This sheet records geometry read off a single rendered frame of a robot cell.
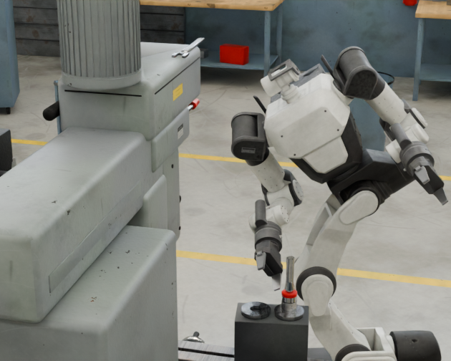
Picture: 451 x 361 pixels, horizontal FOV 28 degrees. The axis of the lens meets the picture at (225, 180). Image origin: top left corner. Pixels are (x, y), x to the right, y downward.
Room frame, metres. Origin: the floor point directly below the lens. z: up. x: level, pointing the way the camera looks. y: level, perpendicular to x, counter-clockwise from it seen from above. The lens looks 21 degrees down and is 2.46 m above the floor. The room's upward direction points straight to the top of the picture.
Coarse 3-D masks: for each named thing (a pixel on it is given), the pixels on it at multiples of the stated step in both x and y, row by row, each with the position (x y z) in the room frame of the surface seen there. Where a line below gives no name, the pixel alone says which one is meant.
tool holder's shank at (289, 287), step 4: (288, 256) 2.38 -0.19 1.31; (292, 256) 2.39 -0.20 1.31; (288, 260) 2.37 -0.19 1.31; (292, 260) 2.37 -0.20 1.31; (288, 264) 2.37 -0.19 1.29; (292, 264) 2.37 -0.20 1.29; (288, 268) 2.37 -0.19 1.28; (292, 268) 2.37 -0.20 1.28; (288, 272) 2.37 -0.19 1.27; (292, 272) 2.37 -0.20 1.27; (288, 276) 2.37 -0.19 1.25; (292, 276) 2.37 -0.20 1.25; (288, 280) 2.37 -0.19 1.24; (292, 280) 2.37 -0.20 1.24; (288, 284) 2.37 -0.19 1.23; (292, 284) 2.37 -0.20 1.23; (284, 288) 2.38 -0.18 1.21; (288, 288) 2.36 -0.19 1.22; (292, 288) 2.37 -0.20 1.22; (288, 292) 2.37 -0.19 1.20; (292, 292) 2.37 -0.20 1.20
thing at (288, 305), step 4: (296, 296) 2.37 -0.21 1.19; (284, 300) 2.36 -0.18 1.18; (288, 300) 2.36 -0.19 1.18; (292, 300) 2.36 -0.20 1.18; (296, 300) 2.37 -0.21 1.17; (284, 304) 2.36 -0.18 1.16; (288, 304) 2.36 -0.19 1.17; (292, 304) 2.36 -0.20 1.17; (296, 304) 2.37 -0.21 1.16; (284, 308) 2.36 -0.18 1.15; (288, 308) 2.36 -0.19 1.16; (292, 308) 2.36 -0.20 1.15; (296, 308) 2.37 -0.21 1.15; (284, 312) 2.36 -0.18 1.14; (288, 312) 2.36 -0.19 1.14; (292, 312) 2.36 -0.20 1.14
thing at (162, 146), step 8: (184, 112) 2.48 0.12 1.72; (176, 120) 2.41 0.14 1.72; (184, 120) 2.48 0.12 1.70; (168, 128) 2.34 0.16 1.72; (176, 128) 2.40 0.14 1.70; (184, 128) 2.48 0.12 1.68; (160, 136) 2.27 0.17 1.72; (168, 136) 2.33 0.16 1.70; (176, 136) 2.40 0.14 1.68; (184, 136) 2.47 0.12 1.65; (152, 144) 2.22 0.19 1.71; (160, 144) 2.26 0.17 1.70; (168, 144) 2.33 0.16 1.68; (176, 144) 2.40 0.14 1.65; (152, 152) 2.22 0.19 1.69; (160, 152) 2.26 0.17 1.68; (168, 152) 2.33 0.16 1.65; (152, 160) 2.22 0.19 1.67; (160, 160) 2.26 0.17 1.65; (152, 168) 2.22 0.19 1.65
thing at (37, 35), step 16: (16, 0) 10.65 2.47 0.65; (32, 0) 10.61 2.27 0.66; (48, 0) 10.56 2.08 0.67; (16, 16) 10.66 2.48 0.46; (32, 16) 10.61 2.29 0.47; (48, 16) 10.56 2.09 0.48; (144, 16) 10.27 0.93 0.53; (160, 16) 10.22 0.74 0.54; (176, 16) 10.17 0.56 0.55; (16, 32) 10.66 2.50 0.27; (32, 32) 10.61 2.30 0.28; (48, 32) 10.56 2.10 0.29; (144, 32) 10.27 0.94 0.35; (160, 32) 10.22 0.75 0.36; (176, 32) 10.18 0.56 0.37; (16, 48) 10.67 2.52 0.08; (32, 48) 10.62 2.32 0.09; (48, 48) 10.57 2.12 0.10
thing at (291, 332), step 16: (240, 304) 2.44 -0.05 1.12; (256, 304) 2.41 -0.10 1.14; (272, 304) 2.44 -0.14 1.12; (240, 320) 2.34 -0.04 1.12; (256, 320) 2.34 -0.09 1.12; (272, 320) 2.34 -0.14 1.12; (288, 320) 2.33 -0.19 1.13; (304, 320) 2.34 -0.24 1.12; (240, 336) 2.33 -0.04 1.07; (256, 336) 2.33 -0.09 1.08; (272, 336) 2.32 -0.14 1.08; (288, 336) 2.32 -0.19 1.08; (304, 336) 2.31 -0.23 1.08; (240, 352) 2.33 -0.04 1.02; (256, 352) 2.33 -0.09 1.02; (272, 352) 2.32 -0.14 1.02; (288, 352) 2.32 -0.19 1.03; (304, 352) 2.31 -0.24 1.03
